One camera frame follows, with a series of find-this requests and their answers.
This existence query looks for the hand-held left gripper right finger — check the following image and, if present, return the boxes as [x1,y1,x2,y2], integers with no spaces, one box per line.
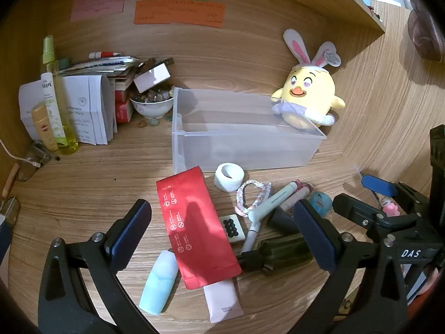
[294,199,409,334]

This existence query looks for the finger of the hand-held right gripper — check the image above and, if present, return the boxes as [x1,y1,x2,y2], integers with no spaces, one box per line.
[361,175,432,216]
[332,193,395,232]

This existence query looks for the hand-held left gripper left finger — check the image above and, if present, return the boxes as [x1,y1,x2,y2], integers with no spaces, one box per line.
[38,199,164,334]

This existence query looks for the teal ball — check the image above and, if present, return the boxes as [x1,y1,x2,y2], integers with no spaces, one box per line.
[309,191,333,216]

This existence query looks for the black cylinder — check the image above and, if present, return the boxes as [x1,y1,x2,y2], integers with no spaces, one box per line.
[266,207,300,236]

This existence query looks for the dark green bottle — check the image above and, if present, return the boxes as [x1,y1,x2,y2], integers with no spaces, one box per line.
[236,233,315,276]

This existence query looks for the pink pen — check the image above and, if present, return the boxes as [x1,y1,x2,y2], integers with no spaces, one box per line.
[275,180,312,213]

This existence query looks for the mint green pen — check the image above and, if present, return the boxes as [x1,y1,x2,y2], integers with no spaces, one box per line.
[248,182,299,224]

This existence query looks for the light blue bottle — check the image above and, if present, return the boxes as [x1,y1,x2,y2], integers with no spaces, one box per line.
[139,250,179,315]

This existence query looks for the white pen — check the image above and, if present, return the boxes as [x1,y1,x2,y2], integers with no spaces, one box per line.
[240,221,262,255]

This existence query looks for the red packet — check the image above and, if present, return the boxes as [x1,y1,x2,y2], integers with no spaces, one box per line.
[156,166,243,290]

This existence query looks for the pastel braided bracelet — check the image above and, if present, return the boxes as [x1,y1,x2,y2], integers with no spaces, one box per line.
[236,180,272,219]

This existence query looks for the white mahjong tile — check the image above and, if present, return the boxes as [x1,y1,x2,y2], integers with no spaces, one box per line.
[219,215,241,242]

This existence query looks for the white tape roll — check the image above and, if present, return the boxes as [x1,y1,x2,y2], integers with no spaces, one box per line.
[214,163,245,192]

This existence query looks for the clear plastic bin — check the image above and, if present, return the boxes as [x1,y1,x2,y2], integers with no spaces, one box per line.
[171,87,327,174]

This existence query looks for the small pink toy figure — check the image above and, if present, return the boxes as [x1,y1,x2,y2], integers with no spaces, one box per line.
[380,198,400,218]

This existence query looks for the eyeglasses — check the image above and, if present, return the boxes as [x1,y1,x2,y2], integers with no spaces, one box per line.
[16,144,60,182]

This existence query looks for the yellow spray bottle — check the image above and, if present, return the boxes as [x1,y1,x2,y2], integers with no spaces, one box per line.
[42,35,80,155]

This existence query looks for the yellow chick plush toy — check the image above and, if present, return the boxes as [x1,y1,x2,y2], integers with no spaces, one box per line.
[271,28,346,132]

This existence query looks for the white ceramic bowl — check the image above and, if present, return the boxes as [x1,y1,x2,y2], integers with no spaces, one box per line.
[130,92,175,119]

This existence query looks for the folded white leaflet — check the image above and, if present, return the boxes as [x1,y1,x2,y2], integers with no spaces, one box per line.
[19,74,118,146]

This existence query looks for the wooden stick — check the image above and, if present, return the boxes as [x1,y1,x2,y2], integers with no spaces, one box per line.
[2,163,19,199]

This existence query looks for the orange sunscreen bottle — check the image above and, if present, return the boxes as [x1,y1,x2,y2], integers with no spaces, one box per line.
[31,102,59,153]

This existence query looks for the small white box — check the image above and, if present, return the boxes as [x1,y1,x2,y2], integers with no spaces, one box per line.
[133,62,172,93]

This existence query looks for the red and white tube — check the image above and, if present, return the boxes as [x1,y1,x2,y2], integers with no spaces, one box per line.
[88,51,122,60]

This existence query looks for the wooden shelf board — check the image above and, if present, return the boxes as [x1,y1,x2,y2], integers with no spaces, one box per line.
[222,0,386,35]

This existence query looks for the orange paper note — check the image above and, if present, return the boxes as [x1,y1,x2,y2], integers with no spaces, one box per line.
[134,1,225,29]

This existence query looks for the pink paper note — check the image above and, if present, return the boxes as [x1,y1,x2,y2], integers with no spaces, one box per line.
[70,0,126,22]

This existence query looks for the white cable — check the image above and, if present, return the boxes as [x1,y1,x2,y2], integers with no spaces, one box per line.
[0,138,42,168]

